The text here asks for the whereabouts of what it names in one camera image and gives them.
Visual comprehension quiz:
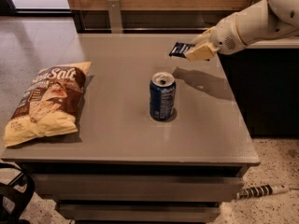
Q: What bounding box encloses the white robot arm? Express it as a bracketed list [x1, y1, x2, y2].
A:
[184, 0, 299, 61]

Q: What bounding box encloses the dark blue rxbar wrapper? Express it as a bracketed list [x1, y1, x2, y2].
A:
[169, 42, 194, 58]

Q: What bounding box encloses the striped black white rod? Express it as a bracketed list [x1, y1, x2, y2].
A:
[235, 184, 290, 200]

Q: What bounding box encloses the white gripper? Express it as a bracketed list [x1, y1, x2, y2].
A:
[184, 12, 247, 62]

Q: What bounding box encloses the black chair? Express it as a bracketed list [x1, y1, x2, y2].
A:
[0, 162, 35, 224]

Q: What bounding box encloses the brown sea salt chip bag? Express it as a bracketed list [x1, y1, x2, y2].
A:
[4, 62, 92, 147]

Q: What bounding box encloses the blue soda can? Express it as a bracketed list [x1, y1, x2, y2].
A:
[149, 72, 176, 121]

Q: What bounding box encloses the left metal bracket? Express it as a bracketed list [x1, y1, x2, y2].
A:
[107, 0, 123, 34]

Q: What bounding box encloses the grey drawer cabinet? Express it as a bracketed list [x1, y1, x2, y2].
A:
[2, 35, 260, 224]

